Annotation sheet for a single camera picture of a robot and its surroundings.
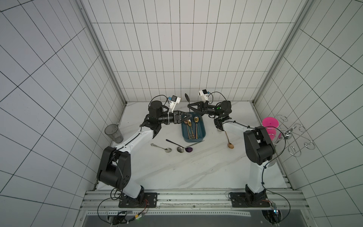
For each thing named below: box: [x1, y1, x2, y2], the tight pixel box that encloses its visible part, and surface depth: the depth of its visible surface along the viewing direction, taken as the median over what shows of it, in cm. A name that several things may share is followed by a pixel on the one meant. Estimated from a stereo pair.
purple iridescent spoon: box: [184, 140, 202, 153], surface depth 93 cm
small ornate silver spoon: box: [150, 142, 173, 153], surface depth 93 cm
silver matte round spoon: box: [176, 139, 205, 153], surface depth 93 cm
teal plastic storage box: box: [181, 111, 207, 143], surface depth 102 cm
